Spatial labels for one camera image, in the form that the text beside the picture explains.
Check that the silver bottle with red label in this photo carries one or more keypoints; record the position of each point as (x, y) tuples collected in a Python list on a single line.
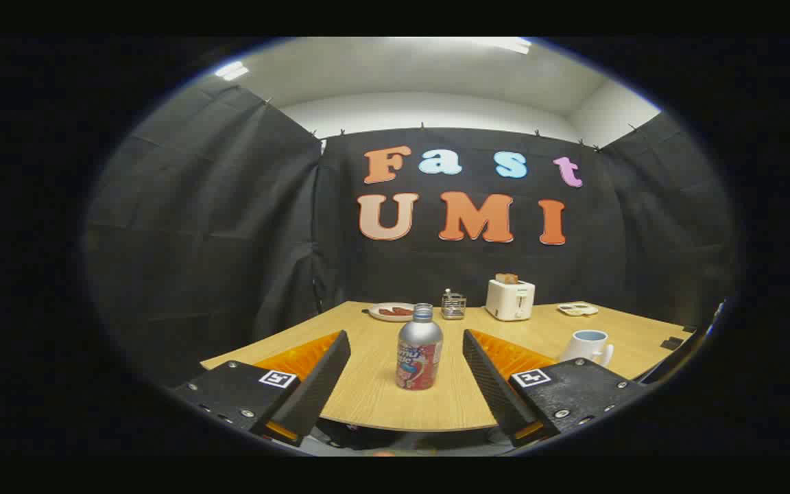
[(420, 343)]

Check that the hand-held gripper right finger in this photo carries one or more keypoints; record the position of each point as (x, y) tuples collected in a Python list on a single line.
[(494, 384)]

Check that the wooden table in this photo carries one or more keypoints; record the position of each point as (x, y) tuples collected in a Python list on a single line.
[(381, 384)]

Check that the ceiling light panel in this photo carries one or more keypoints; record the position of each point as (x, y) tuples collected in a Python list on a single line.
[(511, 45), (232, 70)]

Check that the white cup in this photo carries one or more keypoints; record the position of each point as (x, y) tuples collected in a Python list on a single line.
[(583, 348)]

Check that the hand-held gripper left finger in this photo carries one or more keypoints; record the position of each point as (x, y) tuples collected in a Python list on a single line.
[(313, 391)]

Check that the small white food tray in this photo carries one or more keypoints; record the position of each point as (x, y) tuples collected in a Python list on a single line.
[(577, 309)]

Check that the white toaster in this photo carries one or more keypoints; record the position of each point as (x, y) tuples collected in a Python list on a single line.
[(508, 302)]

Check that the red meat slices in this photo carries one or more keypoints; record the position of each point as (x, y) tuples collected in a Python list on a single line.
[(395, 312)]

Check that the brown toast slices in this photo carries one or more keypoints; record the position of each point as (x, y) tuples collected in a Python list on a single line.
[(506, 278)]

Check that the white round plate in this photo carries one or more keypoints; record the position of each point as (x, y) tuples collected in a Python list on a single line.
[(385, 317)]

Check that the small metal rack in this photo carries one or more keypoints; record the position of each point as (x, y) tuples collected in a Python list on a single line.
[(453, 307)]

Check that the black backdrop cloth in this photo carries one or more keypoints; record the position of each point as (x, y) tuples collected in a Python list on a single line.
[(230, 226)]

